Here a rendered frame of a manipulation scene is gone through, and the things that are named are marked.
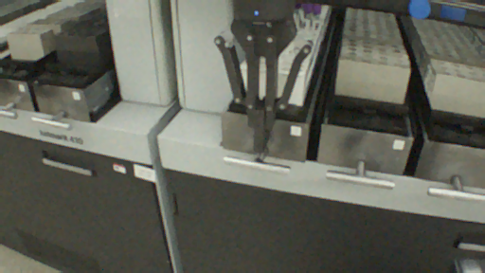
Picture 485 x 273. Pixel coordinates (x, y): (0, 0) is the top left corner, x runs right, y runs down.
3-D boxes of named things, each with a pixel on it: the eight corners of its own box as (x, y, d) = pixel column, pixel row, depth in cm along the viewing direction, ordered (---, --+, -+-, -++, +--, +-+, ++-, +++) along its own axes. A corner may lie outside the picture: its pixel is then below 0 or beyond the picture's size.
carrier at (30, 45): (52, 57, 74) (46, 31, 70) (45, 61, 72) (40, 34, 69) (17, 55, 76) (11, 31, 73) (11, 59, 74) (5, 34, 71)
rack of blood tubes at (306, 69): (277, 44, 83) (278, 17, 79) (320, 48, 80) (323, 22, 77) (238, 104, 59) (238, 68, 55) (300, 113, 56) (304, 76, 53)
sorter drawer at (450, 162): (388, 40, 108) (392, 12, 103) (430, 46, 105) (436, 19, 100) (413, 198, 50) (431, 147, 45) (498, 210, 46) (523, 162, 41)
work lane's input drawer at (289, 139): (293, 28, 115) (294, 1, 110) (335, 33, 112) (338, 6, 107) (211, 166, 56) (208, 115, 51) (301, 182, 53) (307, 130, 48)
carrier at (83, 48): (107, 62, 70) (102, 33, 67) (100, 65, 68) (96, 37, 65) (63, 58, 73) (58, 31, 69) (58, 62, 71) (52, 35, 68)
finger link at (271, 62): (270, 26, 47) (280, 27, 47) (270, 101, 53) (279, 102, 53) (262, 34, 44) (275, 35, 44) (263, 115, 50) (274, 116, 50)
